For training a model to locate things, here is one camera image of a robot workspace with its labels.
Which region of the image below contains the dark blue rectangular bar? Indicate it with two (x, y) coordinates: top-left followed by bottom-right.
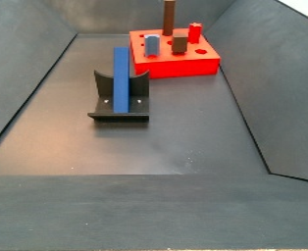
(113, 47), (129, 113)

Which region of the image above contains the light blue notched peg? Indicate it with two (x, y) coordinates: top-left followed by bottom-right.
(144, 34), (159, 57)

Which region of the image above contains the short brown pentagon peg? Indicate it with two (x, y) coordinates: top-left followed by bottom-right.
(171, 33), (188, 54)

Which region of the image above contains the black curved fixture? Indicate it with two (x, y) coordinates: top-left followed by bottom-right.
(88, 72), (149, 123)

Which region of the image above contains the red notched peg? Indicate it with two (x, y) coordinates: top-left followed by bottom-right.
(188, 23), (203, 44)

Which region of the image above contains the tall brown cylinder peg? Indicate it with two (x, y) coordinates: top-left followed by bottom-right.
(162, 0), (175, 36)

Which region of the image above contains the red peg board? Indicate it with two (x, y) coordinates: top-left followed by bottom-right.
(129, 29), (220, 78)

